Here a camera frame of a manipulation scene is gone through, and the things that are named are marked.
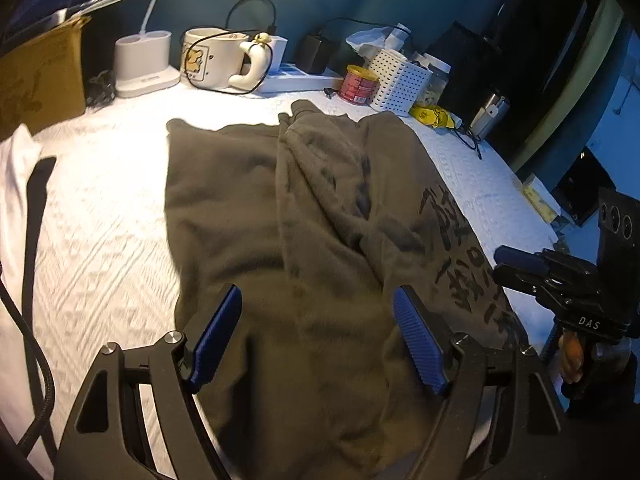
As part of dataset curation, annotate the dark screen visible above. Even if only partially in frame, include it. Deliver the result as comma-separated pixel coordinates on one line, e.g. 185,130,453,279
552,147,613,226

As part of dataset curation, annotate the thin black cord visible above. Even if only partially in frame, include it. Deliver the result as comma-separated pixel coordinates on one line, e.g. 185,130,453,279
452,122,486,161

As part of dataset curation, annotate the silver lighter-like device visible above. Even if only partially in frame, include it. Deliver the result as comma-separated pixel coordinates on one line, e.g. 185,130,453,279
470,91,511,140

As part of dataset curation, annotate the person's right hand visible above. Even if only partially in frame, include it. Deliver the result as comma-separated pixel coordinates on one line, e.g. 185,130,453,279
559,331,586,384

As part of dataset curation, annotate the black power adapter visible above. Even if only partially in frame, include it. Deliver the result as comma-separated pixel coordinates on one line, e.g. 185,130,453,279
297,35,336,75

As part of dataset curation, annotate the clear plastic jar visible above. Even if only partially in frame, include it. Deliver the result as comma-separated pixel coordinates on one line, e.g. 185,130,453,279
422,52,451,108

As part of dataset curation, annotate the white tissue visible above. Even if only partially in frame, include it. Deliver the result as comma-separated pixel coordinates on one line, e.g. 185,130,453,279
345,25,401,56

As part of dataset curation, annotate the pale yellow packet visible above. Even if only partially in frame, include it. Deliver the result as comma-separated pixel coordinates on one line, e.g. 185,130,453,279
520,175,563,223

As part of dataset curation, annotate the white perforated basket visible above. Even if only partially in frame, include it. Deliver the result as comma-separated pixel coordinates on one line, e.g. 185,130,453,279
367,49,433,112

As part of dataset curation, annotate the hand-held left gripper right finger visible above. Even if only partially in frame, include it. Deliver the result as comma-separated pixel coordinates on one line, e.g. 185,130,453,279
391,285,568,480

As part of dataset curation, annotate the white cloth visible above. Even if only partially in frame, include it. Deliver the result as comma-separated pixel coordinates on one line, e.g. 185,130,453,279
0,122,61,480

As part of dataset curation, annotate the white desk lamp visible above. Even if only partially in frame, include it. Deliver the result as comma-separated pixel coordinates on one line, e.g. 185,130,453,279
114,0,182,98

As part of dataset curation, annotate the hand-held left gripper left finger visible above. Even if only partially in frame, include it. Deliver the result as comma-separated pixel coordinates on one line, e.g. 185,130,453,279
54,282,244,480

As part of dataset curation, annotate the white power strip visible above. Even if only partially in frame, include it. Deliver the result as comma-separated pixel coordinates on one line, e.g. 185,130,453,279
257,62,346,95

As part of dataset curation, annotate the red tin can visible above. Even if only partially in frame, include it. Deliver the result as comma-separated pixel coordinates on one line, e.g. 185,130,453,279
339,65,380,107

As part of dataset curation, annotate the white cartoon mug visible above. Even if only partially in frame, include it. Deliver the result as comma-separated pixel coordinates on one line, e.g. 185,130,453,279
180,26,273,95

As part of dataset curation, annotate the brown printed t-shirt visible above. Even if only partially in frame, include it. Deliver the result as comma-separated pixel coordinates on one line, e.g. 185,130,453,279
165,99,528,480

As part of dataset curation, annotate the white charger plug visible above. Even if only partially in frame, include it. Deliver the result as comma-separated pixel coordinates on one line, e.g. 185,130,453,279
260,35,288,73

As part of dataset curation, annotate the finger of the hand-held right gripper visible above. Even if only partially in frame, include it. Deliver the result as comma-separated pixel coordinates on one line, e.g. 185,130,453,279
492,267,547,297
495,246,551,276

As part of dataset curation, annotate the white textured tablecloth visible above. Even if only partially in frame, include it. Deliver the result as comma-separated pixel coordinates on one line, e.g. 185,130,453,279
0,80,566,480

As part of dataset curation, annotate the cardboard box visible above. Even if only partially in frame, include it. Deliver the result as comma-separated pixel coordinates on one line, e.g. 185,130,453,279
0,15,93,136

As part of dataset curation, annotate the white bottle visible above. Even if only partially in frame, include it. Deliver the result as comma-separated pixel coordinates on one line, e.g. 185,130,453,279
387,22,413,53

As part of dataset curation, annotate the black braided cable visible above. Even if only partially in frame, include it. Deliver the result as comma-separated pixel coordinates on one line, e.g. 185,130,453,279
0,260,58,461

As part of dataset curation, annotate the black binder clip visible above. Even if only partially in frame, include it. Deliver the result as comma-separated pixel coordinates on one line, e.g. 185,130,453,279
87,71,117,107

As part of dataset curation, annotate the yellow snack packet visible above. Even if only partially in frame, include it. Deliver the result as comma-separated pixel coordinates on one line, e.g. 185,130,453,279
409,104,463,130

